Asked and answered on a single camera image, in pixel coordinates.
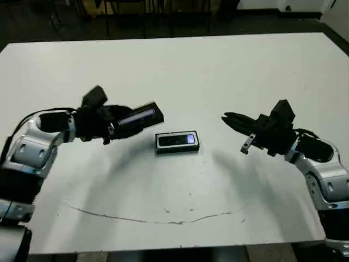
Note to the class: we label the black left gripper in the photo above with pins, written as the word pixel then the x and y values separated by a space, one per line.
pixel 90 125

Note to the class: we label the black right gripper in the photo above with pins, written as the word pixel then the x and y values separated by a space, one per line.
pixel 275 136

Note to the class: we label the black slim camera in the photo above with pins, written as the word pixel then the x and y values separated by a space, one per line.
pixel 174 140

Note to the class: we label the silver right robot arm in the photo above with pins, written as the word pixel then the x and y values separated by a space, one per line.
pixel 327 180

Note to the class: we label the black box white insert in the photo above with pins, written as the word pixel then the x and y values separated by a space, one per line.
pixel 177 150

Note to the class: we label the black trash bin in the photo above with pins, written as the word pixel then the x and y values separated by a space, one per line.
pixel 230 9

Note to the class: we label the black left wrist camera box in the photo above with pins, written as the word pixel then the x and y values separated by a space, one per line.
pixel 95 96

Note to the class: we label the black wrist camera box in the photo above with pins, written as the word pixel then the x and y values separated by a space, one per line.
pixel 95 96
pixel 283 110

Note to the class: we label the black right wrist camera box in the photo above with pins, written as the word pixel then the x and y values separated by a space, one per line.
pixel 283 110

